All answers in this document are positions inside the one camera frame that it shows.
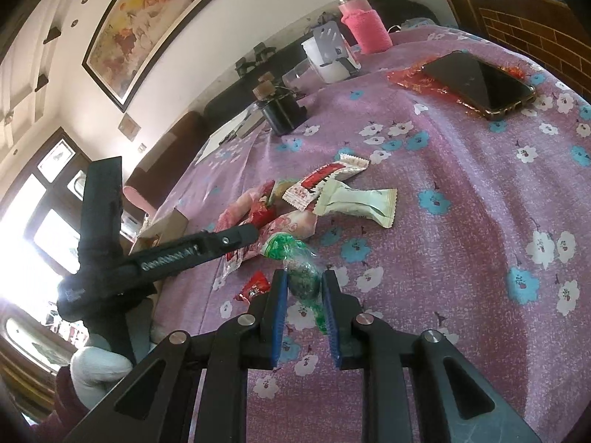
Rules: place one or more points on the white gloved left hand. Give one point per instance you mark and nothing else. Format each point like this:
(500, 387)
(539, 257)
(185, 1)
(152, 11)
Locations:
(94, 370)

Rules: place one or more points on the small red candy packet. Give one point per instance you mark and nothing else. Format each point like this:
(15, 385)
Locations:
(257, 285)

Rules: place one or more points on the black smartphone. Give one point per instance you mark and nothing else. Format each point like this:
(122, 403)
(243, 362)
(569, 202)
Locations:
(489, 90)

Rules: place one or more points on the framed wall painting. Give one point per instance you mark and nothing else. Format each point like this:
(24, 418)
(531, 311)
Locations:
(128, 41)

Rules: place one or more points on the wooden cabinet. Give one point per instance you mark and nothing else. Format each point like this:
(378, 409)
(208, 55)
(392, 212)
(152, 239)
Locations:
(544, 30)

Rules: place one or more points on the white paper sheet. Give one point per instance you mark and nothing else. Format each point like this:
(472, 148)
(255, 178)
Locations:
(220, 135)

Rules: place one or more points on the purple floral tablecloth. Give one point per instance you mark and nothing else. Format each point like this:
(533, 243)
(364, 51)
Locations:
(491, 241)

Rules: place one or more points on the green candy packet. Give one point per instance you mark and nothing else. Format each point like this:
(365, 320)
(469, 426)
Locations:
(304, 272)

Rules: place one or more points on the red foil wrapper under phone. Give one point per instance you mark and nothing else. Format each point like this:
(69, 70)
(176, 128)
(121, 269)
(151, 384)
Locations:
(415, 80)

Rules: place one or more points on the red square snack packet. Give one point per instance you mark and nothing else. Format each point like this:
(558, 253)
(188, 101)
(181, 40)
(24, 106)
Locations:
(261, 213)

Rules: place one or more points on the cardboard tray box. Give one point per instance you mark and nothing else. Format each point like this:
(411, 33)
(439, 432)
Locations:
(166, 229)

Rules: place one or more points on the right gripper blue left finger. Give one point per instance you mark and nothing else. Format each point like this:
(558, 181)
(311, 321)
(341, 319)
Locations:
(278, 300)

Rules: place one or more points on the pink hello kitty packet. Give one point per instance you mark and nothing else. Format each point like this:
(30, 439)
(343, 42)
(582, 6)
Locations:
(286, 232)

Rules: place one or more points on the white red all's well packet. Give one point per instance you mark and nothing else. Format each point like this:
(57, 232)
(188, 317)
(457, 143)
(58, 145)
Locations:
(307, 190)

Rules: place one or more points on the grey phone stand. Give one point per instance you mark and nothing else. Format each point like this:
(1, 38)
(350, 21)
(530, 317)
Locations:
(334, 47)

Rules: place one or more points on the white cup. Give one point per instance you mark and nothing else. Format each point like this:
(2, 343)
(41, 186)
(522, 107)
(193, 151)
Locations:
(333, 72)

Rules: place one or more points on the pink sleeved bottle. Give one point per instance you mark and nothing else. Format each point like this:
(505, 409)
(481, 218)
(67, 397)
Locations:
(366, 26)

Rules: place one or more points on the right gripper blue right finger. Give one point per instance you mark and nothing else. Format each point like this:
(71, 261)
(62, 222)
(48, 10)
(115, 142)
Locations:
(331, 295)

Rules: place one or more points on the black box with bottles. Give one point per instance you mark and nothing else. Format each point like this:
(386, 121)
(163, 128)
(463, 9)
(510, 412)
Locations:
(278, 105)

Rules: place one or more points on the brown armchair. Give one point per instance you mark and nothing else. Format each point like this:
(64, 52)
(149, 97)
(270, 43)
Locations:
(157, 173)

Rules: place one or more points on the pale green white packet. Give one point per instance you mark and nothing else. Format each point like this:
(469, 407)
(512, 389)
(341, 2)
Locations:
(377, 205)

